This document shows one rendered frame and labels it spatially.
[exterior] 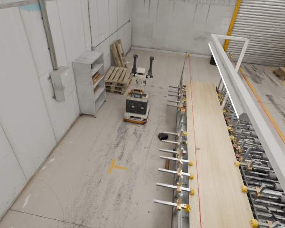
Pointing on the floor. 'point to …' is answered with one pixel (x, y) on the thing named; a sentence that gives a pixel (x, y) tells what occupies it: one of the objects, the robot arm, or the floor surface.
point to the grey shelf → (83, 83)
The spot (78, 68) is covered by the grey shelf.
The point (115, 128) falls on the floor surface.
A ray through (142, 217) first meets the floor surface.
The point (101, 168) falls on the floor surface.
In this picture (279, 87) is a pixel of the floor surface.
